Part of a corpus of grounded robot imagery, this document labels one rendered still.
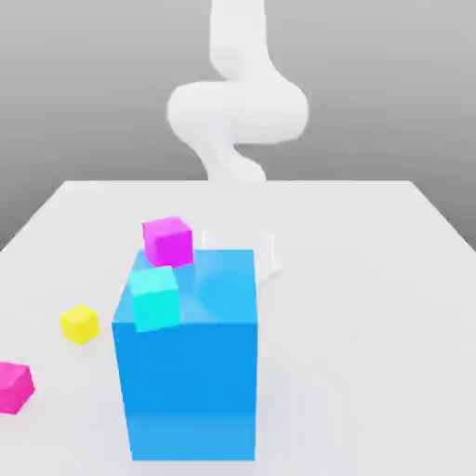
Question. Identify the small yellow cube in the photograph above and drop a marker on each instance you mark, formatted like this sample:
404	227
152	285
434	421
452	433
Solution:
79	324

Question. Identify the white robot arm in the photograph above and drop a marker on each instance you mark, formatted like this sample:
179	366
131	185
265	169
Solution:
238	111

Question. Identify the small pink cube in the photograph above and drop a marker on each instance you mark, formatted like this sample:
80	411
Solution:
13	388

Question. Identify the small cyan cube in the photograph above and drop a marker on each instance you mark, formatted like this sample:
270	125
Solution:
155	299

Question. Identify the small magenta cube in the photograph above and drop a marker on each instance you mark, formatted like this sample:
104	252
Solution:
168	241

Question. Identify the large blue box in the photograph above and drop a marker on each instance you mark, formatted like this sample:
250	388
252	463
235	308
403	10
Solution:
189	372

